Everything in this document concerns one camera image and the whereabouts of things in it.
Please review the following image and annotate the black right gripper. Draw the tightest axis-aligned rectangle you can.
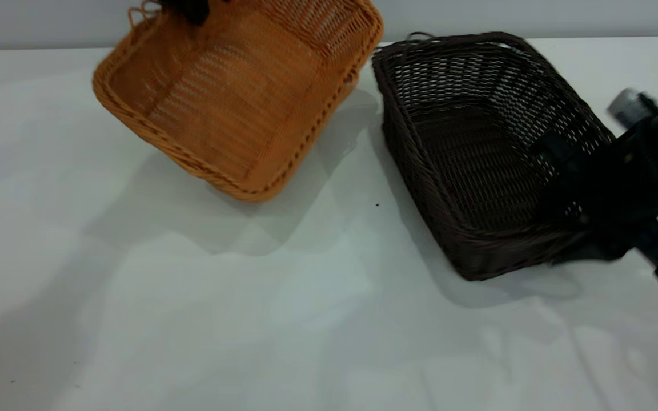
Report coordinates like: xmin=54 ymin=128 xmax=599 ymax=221
xmin=529 ymin=130 xmax=658 ymax=282

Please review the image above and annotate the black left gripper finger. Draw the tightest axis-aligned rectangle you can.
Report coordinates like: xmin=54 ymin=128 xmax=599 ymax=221
xmin=159 ymin=0 xmax=211 ymax=27

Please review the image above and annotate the orange wicker basket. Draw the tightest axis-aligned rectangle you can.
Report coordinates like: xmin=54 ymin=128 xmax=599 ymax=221
xmin=92 ymin=0 xmax=384 ymax=203

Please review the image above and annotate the dark brown wicker basket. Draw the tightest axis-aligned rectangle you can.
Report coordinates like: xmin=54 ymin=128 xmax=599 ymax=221
xmin=371 ymin=31 xmax=618 ymax=282

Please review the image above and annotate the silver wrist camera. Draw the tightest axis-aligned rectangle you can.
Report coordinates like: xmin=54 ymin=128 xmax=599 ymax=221
xmin=607 ymin=88 xmax=658 ymax=129

